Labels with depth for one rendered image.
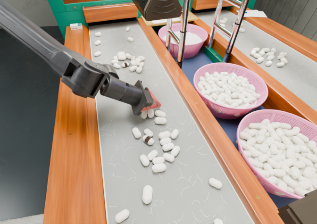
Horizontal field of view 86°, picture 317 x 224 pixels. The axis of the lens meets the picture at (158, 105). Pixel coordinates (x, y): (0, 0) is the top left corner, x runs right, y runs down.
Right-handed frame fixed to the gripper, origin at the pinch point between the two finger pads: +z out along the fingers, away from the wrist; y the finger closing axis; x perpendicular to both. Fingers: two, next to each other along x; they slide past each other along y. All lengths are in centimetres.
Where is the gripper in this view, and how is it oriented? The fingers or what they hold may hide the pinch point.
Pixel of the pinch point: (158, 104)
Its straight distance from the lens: 57.1
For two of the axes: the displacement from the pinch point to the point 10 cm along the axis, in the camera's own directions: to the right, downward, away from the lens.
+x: -6.2, 6.7, 4.2
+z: 7.3, 2.7, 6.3
